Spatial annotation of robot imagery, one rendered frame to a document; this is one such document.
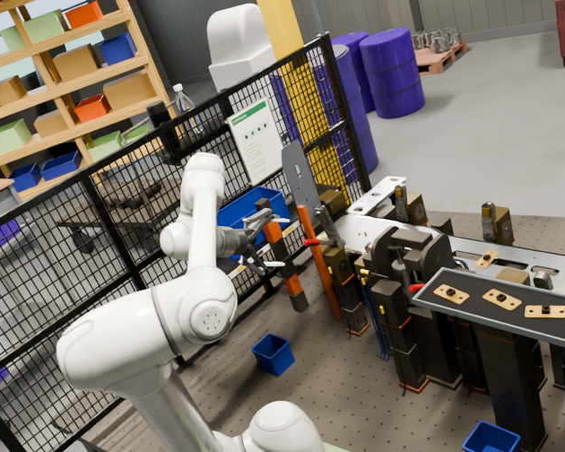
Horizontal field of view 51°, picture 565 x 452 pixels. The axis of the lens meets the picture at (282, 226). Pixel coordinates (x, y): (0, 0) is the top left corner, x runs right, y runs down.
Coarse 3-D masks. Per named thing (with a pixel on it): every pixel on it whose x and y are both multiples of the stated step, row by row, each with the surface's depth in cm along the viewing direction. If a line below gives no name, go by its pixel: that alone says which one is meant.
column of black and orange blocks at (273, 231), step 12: (264, 204) 214; (264, 228) 219; (276, 228) 219; (276, 240) 220; (276, 252) 223; (288, 252) 225; (288, 264) 226; (288, 276) 227; (288, 288) 231; (300, 288) 232; (300, 300) 233; (300, 312) 234
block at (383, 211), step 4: (384, 204) 230; (380, 208) 228; (384, 208) 227; (388, 208) 226; (392, 208) 225; (376, 212) 227; (380, 212) 226; (384, 212) 225; (388, 212) 224; (392, 212) 225; (372, 216) 225; (376, 216) 224; (380, 216) 223; (384, 216) 222; (388, 216) 224; (392, 216) 225; (396, 216) 227; (388, 220) 224; (392, 220) 226; (396, 220) 227
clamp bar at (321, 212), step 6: (324, 204) 194; (330, 204) 193; (318, 210) 191; (324, 210) 191; (318, 216) 192; (324, 216) 192; (324, 222) 194; (330, 222) 194; (324, 228) 197; (330, 228) 194; (330, 234) 197; (336, 234) 197; (336, 240) 197
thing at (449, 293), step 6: (438, 288) 145; (444, 288) 144; (450, 288) 142; (438, 294) 143; (444, 294) 142; (450, 294) 140; (456, 294) 141; (462, 294) 140; (450, 300) 140; (456, 300) 139; (462, 300) 138
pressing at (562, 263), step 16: (336, 224) 224; (352, 224) 220; (368, 224) 216; (384, 224) 213; (400, 224) 209; (352, 240) 210; (368, 240) 207; (464, 240) 188; (480, 240) 186; (496, 256) 176; (512, 256) 173; (528, 256) 171; (544, 256) 168; (560, 256) 166; (480, 272) 172; (496, 272) 169; (528, 272) 165; (560, 272) 161
